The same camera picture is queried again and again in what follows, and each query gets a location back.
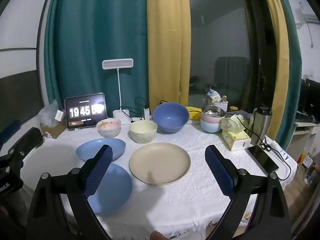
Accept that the white air conditioner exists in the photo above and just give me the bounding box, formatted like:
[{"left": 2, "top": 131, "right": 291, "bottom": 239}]
[{"left": 297, "top": 10, "right": 319, "bottom": 26}]

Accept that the white printed packet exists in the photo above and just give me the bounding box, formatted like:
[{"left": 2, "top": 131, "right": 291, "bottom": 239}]
[{"left": 264, "top": 135, "right": 290, "bottom": 161}]

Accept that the tablet with clock display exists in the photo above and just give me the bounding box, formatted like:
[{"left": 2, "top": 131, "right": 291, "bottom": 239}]
[{"left": 64, "top": 92, "right": 108, "bottom": 130}]

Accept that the white desk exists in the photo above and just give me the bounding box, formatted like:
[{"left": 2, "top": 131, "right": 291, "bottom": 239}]
[{"left": 292, "top": 120, "right": 320, "bottom": 162}]

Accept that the white desk lamp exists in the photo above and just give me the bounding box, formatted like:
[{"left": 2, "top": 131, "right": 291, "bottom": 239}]
[{"left": 102, "top": 59, "right": 134, "bottom": 126}]

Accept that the pink strawberry print bowl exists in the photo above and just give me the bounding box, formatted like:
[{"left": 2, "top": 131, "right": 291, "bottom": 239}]
[{"left": 96, "top": 119, "right": 122, "bottom": 138}]

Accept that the steel tumbler with black lid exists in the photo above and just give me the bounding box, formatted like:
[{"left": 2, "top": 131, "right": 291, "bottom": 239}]
[{"left": 250, "top": 104, "right": 273, "bottom": 145}]

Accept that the cream bowl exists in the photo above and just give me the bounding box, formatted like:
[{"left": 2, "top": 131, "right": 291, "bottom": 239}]
[{"left": 129, "top": 120, "right": 158, "bottom": 144}]

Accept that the yellow printed pouch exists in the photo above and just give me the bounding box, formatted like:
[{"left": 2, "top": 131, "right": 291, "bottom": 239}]
[{"left": 185, "top": 106, "right": 203, "bottom": 120}]

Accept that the yellow-green soft tissue pack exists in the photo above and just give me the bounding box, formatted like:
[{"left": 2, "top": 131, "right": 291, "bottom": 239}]
[{"left": 221, "top": 114, "right": 250, "bottom": 132}]

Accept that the large blue bowl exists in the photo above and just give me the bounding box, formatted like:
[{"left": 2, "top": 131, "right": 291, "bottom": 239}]
[{"left": 153, "top": 102, "right": 190, "bottom": 134}]

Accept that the blue plate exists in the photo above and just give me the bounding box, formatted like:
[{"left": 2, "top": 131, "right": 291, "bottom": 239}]
[
  {"left": 76, "top": 138, "right": 126, "bottom": 162},
  {"left": 86, "top": 162, "right": 133, "bottom": 217}
]

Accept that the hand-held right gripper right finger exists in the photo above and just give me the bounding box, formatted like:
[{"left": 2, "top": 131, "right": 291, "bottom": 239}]
[{"left": 205, "top": 144, "right": 293, "bottom": 240}]

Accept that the dark glass window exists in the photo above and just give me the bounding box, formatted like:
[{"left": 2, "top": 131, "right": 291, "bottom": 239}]
[{"left": 187, "top": 0, "right": 278, "bottom": 112}]

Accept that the black phone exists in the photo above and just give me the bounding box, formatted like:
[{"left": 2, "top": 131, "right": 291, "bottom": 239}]
[{"left": 246, "top": 145, "right": 280, "bottom": 174}]

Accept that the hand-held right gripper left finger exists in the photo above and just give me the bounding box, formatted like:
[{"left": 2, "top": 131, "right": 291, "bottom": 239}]
[{"left": 26, "top": 144, "right": 113, "bottom": 240}]

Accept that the yellow tissue box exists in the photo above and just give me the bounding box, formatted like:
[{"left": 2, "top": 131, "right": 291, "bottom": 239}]
[{"left": 221, "top": 129, "right": 252, "bottom": 151}]

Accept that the black monitor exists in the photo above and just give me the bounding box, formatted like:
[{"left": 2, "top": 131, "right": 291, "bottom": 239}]
[{"left": 305, "top": 78, "right": 320, "bottom": 115}]

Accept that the clear plastic bag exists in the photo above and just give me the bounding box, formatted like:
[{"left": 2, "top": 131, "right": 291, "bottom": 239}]
[{"left": 37, "top": 99, "right": 62, "bottom": 128}]

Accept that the white perforated basket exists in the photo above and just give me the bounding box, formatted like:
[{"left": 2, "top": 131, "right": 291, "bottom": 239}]
[{"left": 208, "top": 99, "right": 228, "bottom": 112}]

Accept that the light blue bowl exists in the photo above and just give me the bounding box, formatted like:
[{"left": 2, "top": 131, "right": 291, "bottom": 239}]
[{"left": 200, "top": 118, "right": 223, "bottom": 133}]

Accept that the yellow curtain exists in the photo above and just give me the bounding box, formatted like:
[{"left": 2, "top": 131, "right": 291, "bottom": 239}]
[
  {"left": 146, "top": 0, "right": 190, "bottom": 105},
  {"left": 257, "top": 0, "right": 288, "bottom": 135}
]

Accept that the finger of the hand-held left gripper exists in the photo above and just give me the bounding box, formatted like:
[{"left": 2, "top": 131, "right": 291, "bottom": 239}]
[
  {"left": 7, "top": 127, "right": 43, "bottom": 165},
  {"left": 0, "top": 120, "right": 21, "bottom": 147}
]

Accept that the teal curtain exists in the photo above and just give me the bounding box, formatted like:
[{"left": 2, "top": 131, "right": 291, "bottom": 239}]
[
  {"left": 44, "top": 0, "right": 150, "bottom": 135},
  {"left": 274, "top": 0, "right": 303, "bottom": 153}
]

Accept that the pink steel-lined bowl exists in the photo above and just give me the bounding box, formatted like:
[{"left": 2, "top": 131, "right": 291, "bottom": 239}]
[{"left": 201, "top": 106, "right": 226, "bottom": 123}]

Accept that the beige plate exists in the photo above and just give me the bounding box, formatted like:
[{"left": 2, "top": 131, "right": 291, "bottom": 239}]
[{"left": 129, "top": 142, "right": 191, "bottom": 185}]

